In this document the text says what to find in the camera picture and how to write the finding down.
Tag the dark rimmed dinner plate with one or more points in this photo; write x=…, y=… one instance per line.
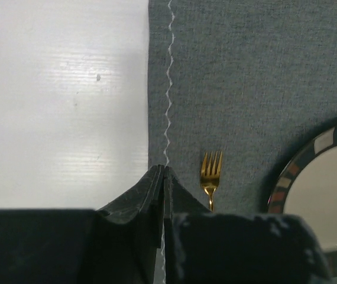
x=307, y=187

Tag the grey cloth placemat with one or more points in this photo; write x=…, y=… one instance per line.
x=256, y=80

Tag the gold fork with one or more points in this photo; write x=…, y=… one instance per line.
x=210, y=174

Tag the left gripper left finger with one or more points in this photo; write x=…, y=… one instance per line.
x=114, y=244

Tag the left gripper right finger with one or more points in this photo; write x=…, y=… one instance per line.
x=205, y=247

